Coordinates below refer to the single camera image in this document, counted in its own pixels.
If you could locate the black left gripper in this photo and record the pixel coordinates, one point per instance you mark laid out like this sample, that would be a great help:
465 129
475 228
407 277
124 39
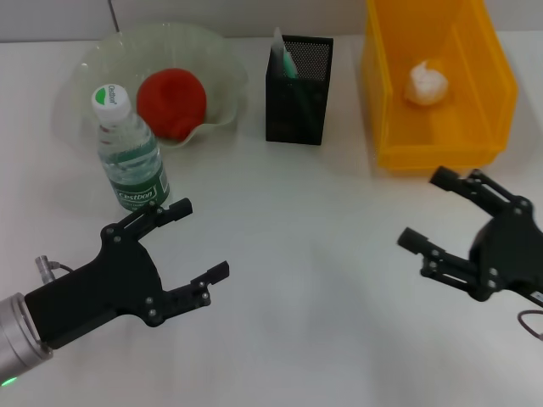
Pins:
102 288

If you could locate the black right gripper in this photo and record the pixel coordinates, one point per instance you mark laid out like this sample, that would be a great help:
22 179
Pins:
509 250

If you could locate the clear water bottle green label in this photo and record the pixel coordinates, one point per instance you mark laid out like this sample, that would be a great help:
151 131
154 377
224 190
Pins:
131 165

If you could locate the white paper ball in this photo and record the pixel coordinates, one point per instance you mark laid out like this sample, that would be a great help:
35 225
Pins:
426 85

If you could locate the red-orange toy orange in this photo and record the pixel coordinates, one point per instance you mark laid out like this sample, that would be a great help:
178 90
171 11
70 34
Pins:
171 102

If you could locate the green utility knife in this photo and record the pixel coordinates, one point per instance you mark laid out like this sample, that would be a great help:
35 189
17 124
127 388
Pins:
290 63

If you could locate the black mesh pen holder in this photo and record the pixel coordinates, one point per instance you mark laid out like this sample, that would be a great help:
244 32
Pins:
297 110

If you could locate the pale green glass fruit plate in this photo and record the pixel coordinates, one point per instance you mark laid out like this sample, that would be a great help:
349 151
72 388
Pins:
212 63

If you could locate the yellow plastic bin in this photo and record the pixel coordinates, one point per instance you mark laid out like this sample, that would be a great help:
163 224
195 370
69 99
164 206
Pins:
475 140

